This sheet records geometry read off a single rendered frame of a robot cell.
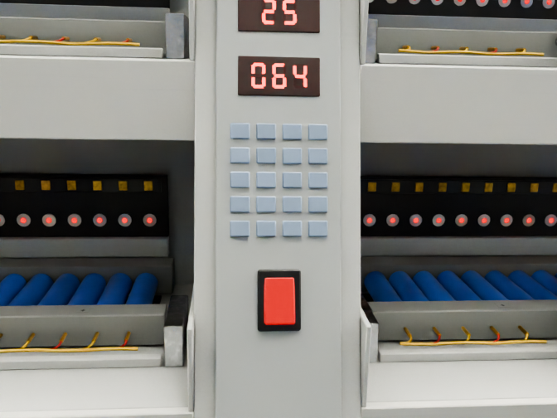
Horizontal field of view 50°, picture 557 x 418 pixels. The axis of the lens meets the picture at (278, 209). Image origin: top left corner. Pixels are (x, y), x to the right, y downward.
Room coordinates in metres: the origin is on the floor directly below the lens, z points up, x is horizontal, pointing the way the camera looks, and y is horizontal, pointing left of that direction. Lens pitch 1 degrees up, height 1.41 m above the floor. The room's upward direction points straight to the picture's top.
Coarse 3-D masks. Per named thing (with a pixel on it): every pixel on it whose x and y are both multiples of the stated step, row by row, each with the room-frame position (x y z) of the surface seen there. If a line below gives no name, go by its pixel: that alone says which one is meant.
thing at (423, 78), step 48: (384, 0) 0.52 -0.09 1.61; (432, 0) 0.52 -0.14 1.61; (480, 0) 0.53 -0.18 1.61; (528, 0) 0.53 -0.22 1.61; (384, 48) 0.41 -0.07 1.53; (432, 48) 0.41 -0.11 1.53; (480, 48) 0.42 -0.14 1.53; (528, 48) 0.42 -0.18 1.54; (384, 96) 0.35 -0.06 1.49; (432, 96) 0.35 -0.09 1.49; (480, 96) 0.35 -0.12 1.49; (528, 96) 0.35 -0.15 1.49
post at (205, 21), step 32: (352, 0) 0.34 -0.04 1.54; (352, 32) 0.34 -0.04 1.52; (352, 64) 0.34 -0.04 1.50; (352, 96) 0.34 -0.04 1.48; (352, 128) 0.34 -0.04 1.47; (352, 160) 0.34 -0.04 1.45; (352, 192) 0.34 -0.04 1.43; (352, 224) 0.34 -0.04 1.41; (352, 256) 0.34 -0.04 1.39; (352, 288) 0.34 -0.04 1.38; (352, 320) 0.34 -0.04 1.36; (352, 352) 0.34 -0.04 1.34; (352, 384) 0.34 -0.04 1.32; (352, 416) 0.34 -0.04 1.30
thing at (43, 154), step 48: (0, 144) 0.52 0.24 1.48; (48, 144) 0.52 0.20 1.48; (96, 144) 0.52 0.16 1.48; (144, 144) 0.53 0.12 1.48; (192, 144) 0.53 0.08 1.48; (384, 144) 0.55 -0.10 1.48; (432, 144) 0.55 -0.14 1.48; (480, 144) 0.55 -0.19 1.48; (528, 144) 0.56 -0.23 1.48; (192, 192) 0.53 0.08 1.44; (192, 240) 0.53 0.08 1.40
